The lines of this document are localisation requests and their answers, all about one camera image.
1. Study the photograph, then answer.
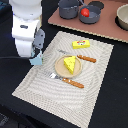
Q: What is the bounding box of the wooden handled toy fork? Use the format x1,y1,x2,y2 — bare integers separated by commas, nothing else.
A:
43,70,84,88

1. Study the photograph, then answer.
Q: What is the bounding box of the yellow cheese wedge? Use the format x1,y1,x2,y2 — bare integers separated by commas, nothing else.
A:
64,56,76,73

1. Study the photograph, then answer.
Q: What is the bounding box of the small grey frying pan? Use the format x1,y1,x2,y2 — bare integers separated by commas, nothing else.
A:
79,1,104,24

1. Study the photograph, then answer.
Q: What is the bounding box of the cream bowl on stove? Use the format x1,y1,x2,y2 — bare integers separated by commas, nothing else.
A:
117,4,128,30

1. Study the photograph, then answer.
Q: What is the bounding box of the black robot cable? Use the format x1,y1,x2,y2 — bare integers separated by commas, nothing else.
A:
0,55,33,62

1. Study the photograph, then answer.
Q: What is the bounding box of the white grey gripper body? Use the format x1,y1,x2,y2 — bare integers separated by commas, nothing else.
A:
12,16,45,57

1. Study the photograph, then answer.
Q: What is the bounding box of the yellow butter box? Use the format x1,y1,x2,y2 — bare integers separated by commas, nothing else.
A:
72,40,90,49

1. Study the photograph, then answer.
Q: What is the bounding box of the red toy tomato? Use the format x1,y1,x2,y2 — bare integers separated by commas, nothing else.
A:
81,8,89,17

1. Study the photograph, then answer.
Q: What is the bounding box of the dark grey cooking pot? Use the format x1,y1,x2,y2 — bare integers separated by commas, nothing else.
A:
58,0,79,19

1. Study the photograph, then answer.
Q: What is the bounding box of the beige woven placemat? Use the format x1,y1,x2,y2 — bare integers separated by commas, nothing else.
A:
12,31,113,128

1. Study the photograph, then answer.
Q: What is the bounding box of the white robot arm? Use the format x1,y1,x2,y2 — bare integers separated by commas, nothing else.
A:
9,0,42,57

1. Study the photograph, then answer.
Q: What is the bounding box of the wooden handled toy knife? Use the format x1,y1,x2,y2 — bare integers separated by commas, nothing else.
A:
57,49,97,63

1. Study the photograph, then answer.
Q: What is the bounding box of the round wooden plate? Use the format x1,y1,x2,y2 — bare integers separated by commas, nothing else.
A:
55,55,82,78

